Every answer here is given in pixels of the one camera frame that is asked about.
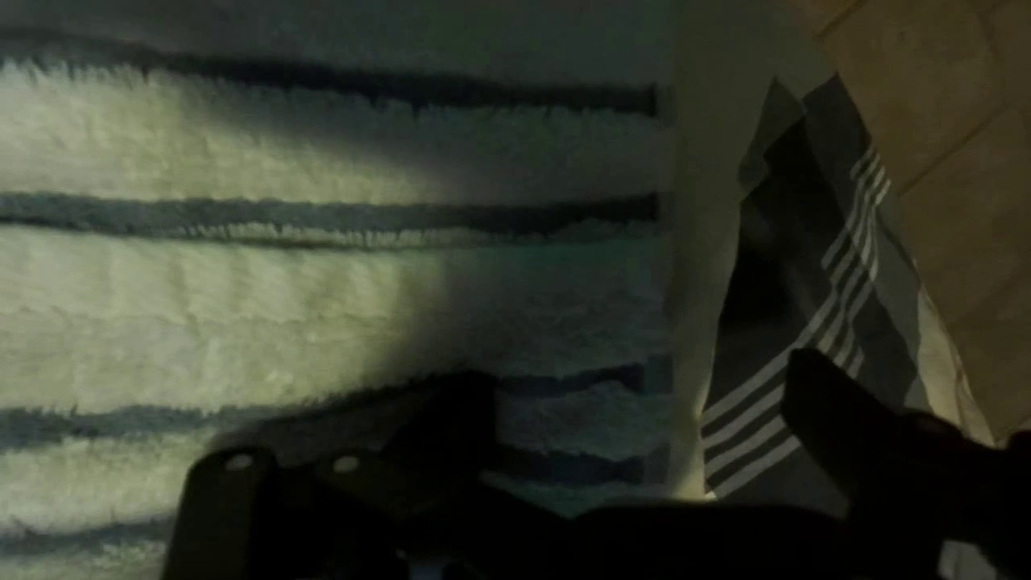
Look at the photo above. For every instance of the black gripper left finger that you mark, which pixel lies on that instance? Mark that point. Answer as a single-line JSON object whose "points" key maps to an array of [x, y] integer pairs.
{"points": [[448, 438]]}

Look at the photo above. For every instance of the grey plaid bedspread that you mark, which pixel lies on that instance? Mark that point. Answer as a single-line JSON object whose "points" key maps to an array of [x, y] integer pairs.
{"points": [[820, 264]]}

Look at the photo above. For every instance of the white towel with blue stripes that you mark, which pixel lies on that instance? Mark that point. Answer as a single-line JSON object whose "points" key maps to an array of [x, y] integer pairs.
{"points": [[278, 219]]}

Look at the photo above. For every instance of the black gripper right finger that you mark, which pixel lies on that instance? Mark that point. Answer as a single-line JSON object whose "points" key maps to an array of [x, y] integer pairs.
{"points": [[876, 454]]}

